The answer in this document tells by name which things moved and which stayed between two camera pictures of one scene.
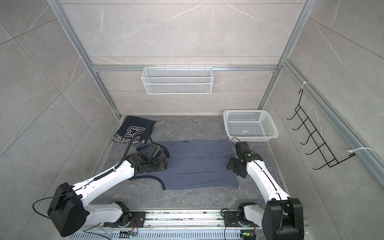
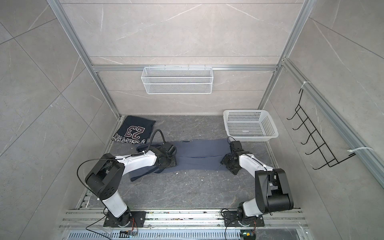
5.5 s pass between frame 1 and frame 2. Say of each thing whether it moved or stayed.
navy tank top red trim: stayed
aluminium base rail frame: stayed
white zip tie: stayed
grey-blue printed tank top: moved
